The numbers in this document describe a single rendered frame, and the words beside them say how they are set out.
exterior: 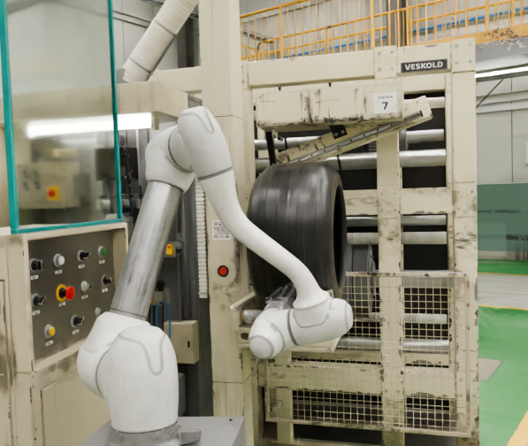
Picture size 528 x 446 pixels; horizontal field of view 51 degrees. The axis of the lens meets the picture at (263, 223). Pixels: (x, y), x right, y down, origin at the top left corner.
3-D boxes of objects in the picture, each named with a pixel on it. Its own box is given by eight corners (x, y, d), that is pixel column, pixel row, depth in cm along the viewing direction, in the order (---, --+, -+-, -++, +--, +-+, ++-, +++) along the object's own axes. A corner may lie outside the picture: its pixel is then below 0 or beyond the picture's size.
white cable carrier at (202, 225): (199, 297, 220) (195, 177, 218) (203, 295, 225) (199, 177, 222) (210, 297, 219) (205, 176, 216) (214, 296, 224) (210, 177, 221)
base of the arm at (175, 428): (198, 457, 122) (197, 432, 122) (95, 463, 121) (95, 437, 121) (203, 429, 140) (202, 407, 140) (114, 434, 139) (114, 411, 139)
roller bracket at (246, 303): (230, 332, 204) (229, 305, 204) (259, 309, 243) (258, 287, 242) (239, 332, 203) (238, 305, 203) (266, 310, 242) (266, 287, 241)
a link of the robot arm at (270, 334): (264, 341, 166) (305, 333, 162) (249, 369, 152) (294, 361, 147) (252, 309, 164) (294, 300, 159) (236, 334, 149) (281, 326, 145)
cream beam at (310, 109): (256, 127, 235) (255, 92, 234) (271, 133, 259) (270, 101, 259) (403, 118, 219) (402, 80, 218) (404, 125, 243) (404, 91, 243)
